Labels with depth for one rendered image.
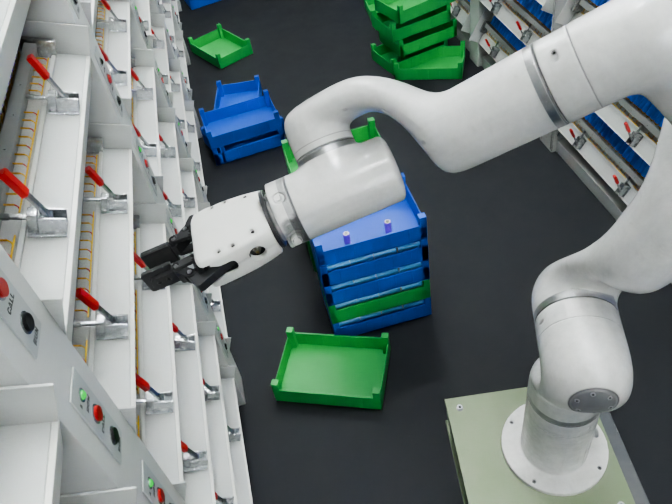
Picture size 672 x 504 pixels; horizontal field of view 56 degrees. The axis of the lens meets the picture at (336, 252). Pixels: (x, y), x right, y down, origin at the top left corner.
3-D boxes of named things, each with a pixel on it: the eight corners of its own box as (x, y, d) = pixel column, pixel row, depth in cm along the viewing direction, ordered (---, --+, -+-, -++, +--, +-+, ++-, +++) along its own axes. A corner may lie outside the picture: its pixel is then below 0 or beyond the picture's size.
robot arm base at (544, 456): (581, 393, 126) (595, 338, 113) (626, 484, 113) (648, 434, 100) (488, 412, 126) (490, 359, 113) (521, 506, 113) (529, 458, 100)
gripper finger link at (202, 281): (223, 293, 73) (185, 289, 76) (250, 242, 78) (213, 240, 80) (218, 287, 73) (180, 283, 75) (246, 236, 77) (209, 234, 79)
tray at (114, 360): (132, 168, 120) (131, 124, 114) (136, 454, 77) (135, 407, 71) (14, 166, 114) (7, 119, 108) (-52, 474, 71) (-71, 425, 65)
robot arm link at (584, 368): (595, 363, 110) (620, 271, 93) (618, 466, 97) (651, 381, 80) (523, 364, 112) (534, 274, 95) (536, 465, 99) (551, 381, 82)
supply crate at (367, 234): (404, 193, 184) (402, 171, 179) (427, 239, 170) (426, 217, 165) (304, 220, 182) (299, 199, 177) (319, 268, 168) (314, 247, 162)
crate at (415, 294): (409, 251, 201) (407, 233, 196) (430, 297, 187) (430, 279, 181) (317, 276, 199) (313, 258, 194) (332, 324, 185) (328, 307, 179)
